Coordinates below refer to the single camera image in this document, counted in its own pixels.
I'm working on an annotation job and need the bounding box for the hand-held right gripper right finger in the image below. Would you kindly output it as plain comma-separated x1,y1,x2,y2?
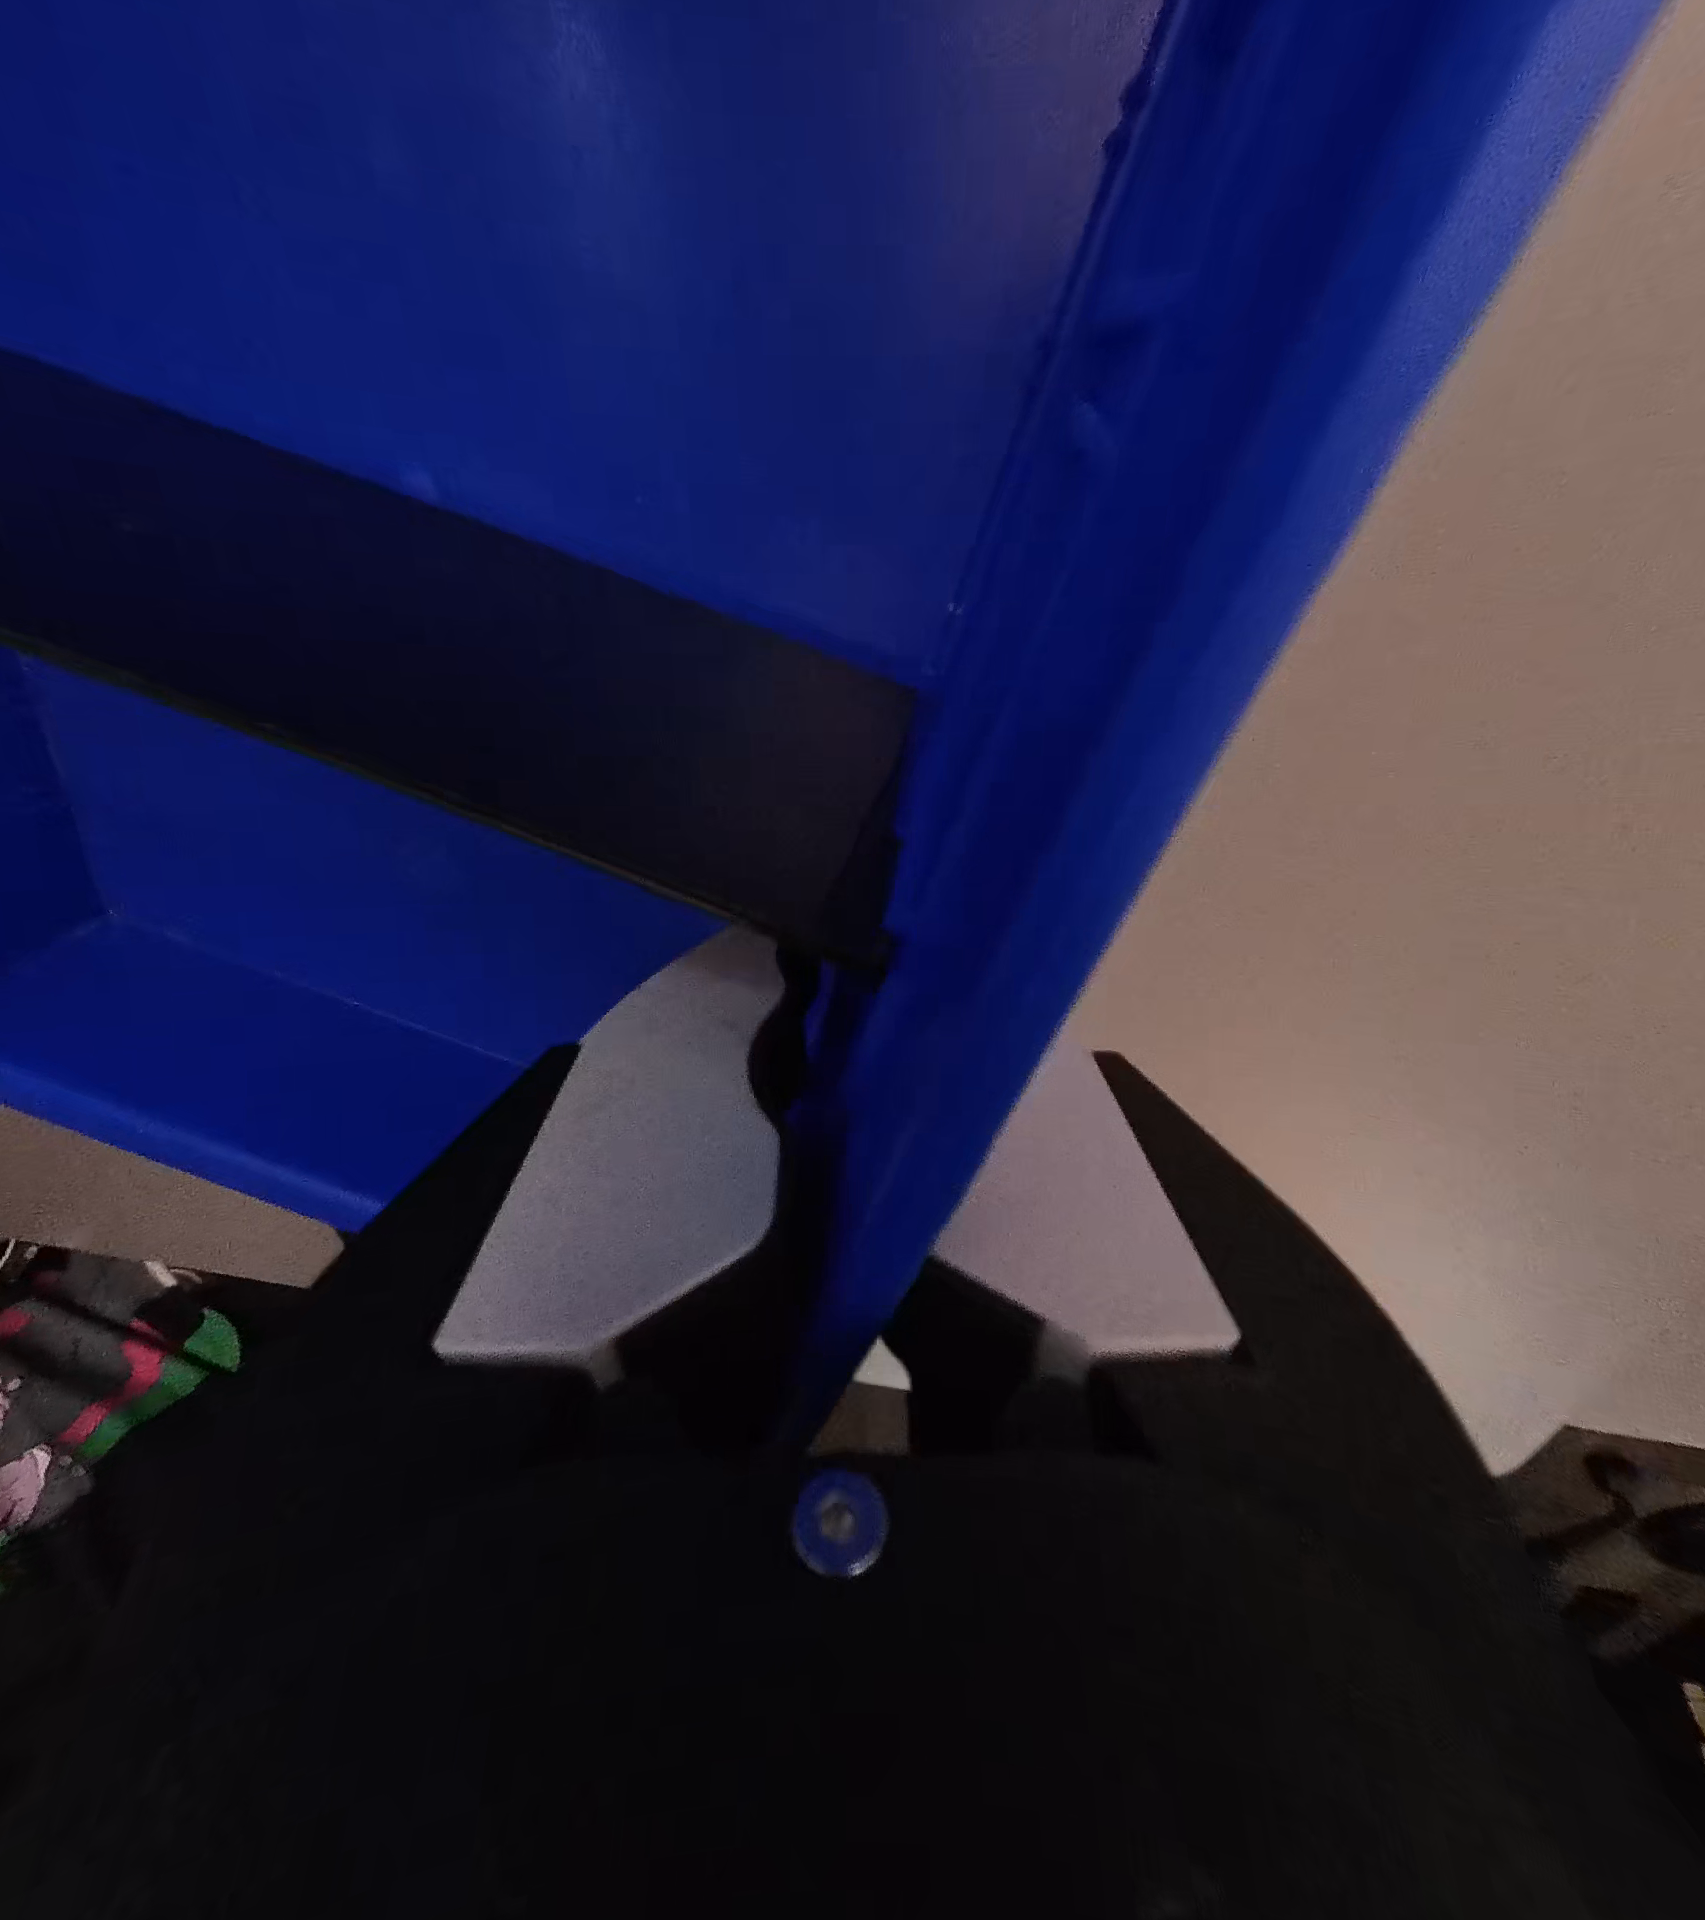
924,1047,1239,1379

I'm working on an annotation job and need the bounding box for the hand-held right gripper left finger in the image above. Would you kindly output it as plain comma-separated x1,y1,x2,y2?
431,923,825,1391

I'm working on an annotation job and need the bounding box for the blue plastic bin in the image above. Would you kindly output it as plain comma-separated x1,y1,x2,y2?
0,0,1670,1451

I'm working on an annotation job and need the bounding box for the black bin divider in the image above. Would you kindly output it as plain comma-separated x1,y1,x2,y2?
0,301,920,971

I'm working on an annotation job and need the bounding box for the colourful patterned cloth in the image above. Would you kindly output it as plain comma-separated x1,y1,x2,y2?
0,1243,241,1638

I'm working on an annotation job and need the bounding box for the dark printed cloth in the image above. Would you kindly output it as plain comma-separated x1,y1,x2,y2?
1496,1425,1705,1802

